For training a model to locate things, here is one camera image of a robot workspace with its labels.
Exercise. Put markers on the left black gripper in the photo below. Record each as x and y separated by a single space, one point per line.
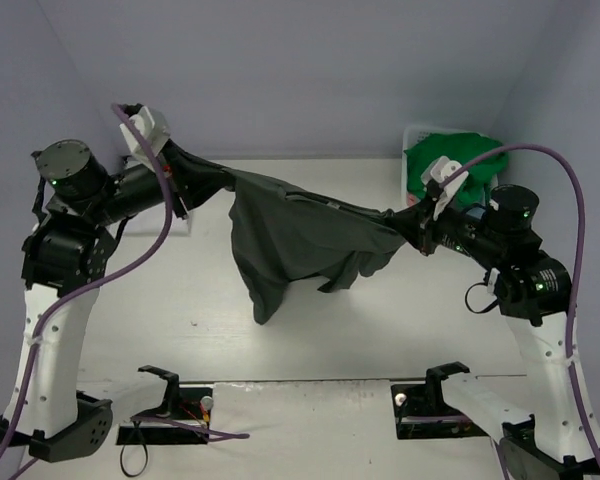
175 186

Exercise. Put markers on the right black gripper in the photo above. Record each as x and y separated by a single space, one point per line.
426 230

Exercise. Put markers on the grey t shirt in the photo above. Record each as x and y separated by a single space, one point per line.
282 233

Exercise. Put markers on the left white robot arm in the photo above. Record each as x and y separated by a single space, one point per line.
64 267

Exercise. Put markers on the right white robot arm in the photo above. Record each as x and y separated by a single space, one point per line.
559 437

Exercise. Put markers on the green t shirt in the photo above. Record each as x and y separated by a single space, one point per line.
460 160

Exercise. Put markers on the white laundry basket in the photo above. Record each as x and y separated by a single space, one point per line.
420 150

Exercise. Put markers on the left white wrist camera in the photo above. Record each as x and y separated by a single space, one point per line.
153 127

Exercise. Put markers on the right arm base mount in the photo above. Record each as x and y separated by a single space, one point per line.
418 417

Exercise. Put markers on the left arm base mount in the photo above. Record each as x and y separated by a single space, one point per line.
155 433

